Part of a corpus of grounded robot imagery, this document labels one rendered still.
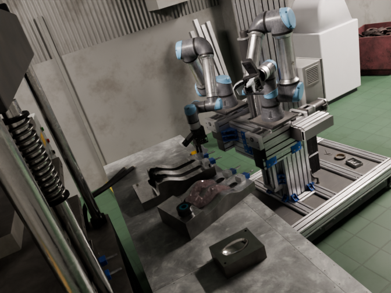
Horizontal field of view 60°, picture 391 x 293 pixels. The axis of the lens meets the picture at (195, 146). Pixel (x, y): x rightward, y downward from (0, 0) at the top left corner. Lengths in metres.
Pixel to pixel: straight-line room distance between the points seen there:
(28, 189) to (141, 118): 3.61
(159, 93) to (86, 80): 0.90
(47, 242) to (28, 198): 0.11
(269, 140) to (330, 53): 2.81
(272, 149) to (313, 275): 0.96
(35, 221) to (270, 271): 1.02
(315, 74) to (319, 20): 2.19
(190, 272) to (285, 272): 0.41
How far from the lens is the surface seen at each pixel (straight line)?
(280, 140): 2.24
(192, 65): 2.35
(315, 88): 2.60
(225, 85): 2.51
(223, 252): 1.55
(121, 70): 4.15
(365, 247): 2.74
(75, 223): 1.28
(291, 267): 1.52
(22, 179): 0.75
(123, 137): 4.28
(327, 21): 4.79
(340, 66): 4.98
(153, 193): 2.10
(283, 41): 2.00
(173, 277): 1.61
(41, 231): 0.79
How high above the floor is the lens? 1.92
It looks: 25 degrees down
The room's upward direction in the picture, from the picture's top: 16 degrees counter-clockwise
